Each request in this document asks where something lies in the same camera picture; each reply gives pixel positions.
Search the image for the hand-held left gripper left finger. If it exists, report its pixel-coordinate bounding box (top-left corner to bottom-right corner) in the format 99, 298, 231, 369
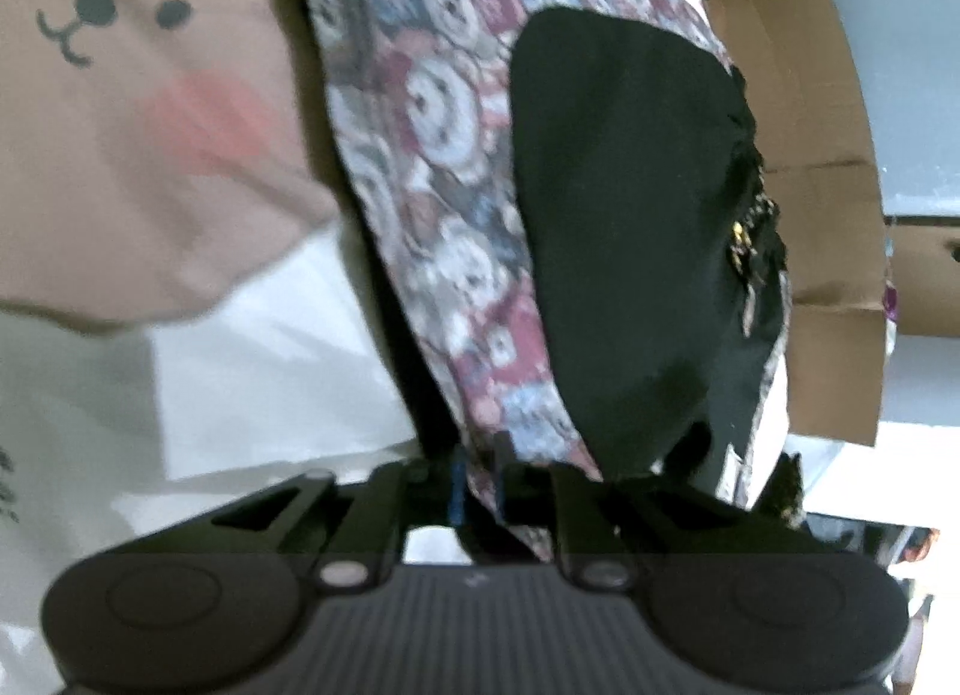
212, 459, 466, 589

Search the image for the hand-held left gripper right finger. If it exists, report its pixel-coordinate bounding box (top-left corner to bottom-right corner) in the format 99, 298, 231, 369
491, 436, 721, 589

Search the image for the black bear-print hoodie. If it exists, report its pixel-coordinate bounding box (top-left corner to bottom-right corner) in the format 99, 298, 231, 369
298, 0, 805, 565

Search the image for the cream bear-print blanket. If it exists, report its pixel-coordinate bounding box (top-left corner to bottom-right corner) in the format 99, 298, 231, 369
0, 0, 713, 673

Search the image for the brown cardboard box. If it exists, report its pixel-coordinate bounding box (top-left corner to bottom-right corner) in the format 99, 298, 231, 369
703, 0, 960, 450

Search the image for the grey cabinet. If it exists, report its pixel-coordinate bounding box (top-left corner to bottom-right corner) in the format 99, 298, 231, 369
810, 0, 960, 220

